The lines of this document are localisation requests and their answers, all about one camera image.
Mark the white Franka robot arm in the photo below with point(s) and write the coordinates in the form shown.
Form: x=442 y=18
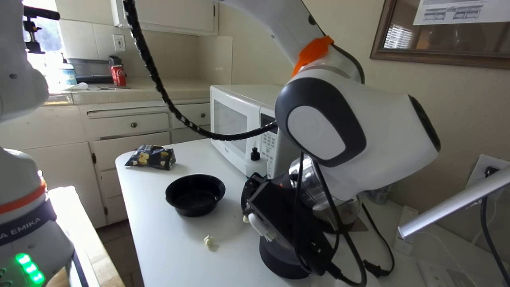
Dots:
x=383 y=138

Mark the white microwave oven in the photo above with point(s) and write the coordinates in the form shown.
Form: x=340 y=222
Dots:
x=233 y=117

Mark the black round bowl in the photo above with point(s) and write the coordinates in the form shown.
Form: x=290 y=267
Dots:
x=195 y=195

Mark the black yellow snack bag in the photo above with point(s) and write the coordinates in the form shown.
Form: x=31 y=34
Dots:
x=152 y=157

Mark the white popcorn piece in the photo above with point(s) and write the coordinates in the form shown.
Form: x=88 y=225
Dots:
x=211 y=243

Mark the dark glass bottle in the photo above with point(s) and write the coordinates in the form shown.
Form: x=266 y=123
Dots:
x=351 y=213

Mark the cream kitchen base cabinets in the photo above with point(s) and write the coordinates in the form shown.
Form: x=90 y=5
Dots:
x=133 y=125

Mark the red soda can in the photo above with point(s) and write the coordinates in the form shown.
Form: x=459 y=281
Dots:
x=118 y=74

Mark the dark countertop appliance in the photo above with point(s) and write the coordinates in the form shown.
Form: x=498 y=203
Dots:
x=93 y=69

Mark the wooden robot stand top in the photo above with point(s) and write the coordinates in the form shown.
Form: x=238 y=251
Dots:
x=90 y=240

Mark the white upright tube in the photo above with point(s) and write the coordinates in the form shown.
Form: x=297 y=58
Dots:
x=451 y=205

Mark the wooden framed picture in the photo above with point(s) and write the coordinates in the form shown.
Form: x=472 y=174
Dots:
x=451 y=50

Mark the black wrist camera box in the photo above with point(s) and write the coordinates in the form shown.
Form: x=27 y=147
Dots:
x=292 y=224

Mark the cream upper wall cabinet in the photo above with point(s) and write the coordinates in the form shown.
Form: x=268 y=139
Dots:
x=176 y=16

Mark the white kitchen wall outlet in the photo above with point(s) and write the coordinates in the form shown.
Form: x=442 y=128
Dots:
x=118 y=43

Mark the black camera on tripod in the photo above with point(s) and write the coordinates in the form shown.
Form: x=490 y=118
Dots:
x=37 y=26

